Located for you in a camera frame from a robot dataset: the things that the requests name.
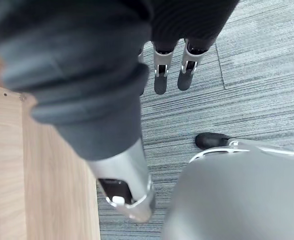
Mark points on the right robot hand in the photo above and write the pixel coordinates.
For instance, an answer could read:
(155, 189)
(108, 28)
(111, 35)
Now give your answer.
(82, 75)

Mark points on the light wooden cabinet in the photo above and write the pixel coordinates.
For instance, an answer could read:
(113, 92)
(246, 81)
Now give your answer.
(24, 175)

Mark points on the dark robot foot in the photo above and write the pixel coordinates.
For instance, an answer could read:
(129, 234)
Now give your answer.
(209, 140)

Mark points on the silver robot leg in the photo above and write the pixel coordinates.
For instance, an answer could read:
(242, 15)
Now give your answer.
(236, 195)

